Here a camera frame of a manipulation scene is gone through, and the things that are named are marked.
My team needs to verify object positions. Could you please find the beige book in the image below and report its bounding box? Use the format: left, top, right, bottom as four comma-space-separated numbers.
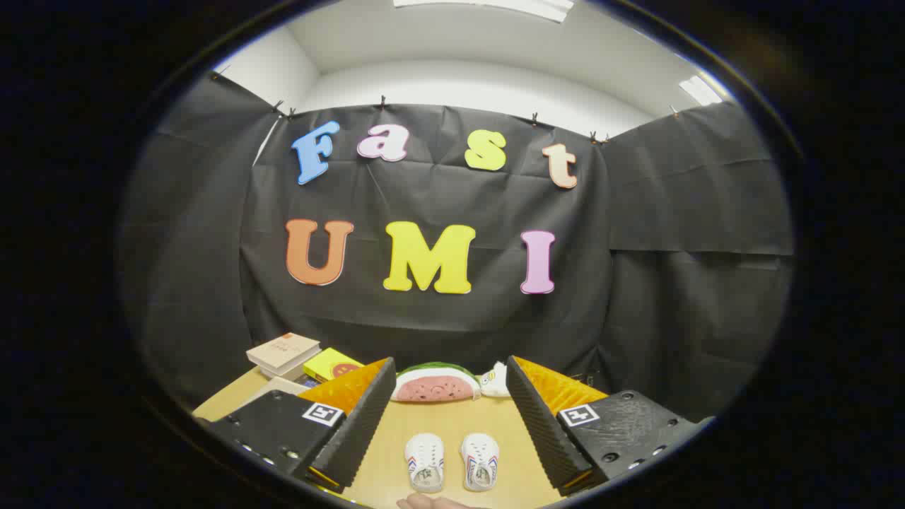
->
246, 332, 322, 379

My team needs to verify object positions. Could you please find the watermelon slice plush toy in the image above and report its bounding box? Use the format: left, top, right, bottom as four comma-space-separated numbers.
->
391, 362, 483, 404

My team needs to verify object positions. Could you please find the white canvas shoe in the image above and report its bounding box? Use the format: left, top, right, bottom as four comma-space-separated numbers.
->
461, 433, 501, 493
404, 433, 446, 493

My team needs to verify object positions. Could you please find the long ceiling light panel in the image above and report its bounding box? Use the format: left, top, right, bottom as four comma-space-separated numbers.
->
392, 0, 575, 23

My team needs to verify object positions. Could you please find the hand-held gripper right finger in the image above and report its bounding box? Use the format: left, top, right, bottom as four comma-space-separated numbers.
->
506, 356, 715, 496

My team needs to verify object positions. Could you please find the white plush toy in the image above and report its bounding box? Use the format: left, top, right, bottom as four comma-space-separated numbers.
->
479, 362, 511, 398

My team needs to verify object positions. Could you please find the small ceiling light panel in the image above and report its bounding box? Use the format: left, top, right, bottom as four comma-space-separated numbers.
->
679, 74, 723, 107

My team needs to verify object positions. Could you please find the yellow book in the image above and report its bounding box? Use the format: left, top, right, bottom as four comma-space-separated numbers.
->
303, 348, 365, 384

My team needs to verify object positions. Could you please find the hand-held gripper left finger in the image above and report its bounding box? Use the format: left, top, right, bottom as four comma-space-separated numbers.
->
194, 357, 398, 494

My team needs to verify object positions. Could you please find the cream fabric storage box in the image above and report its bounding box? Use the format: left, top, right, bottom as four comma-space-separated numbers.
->
237, 376, 312, 411

